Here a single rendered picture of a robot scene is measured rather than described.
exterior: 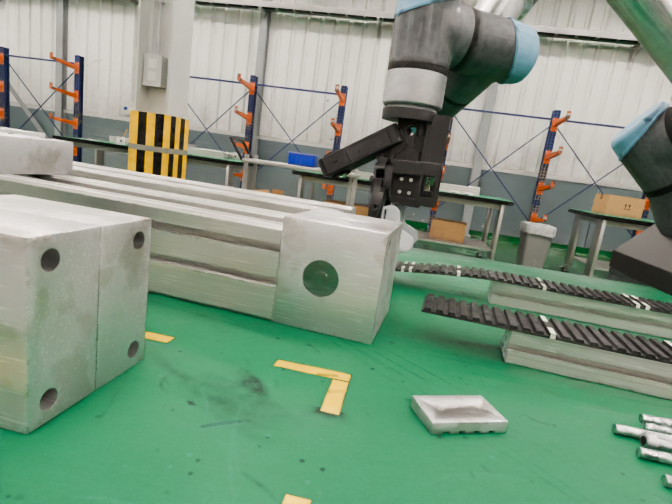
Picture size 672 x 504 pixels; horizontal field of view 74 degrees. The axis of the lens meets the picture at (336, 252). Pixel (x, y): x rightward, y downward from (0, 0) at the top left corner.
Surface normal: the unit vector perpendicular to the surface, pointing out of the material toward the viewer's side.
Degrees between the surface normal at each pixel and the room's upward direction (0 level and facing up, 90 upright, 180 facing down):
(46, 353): 90
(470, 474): 0
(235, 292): 90
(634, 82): 90
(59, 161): 90
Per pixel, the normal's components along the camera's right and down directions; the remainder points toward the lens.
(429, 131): -0.26, 0.15
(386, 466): 0.14, -0.97
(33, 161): 0.96, 0.18
